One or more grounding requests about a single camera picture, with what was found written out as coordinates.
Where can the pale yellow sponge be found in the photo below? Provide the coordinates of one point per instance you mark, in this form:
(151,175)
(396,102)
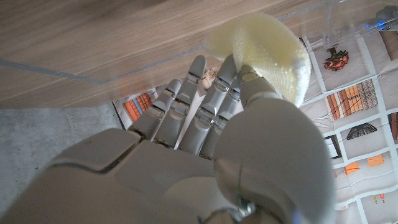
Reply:
(267,49)

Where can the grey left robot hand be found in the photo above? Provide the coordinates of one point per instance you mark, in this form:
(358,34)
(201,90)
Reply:
(388,18)

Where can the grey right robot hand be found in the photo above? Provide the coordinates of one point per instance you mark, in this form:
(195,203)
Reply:
(264,155)

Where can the printed bookshelf backdrop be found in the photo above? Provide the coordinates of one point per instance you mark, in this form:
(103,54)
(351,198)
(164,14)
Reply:
(357,102)

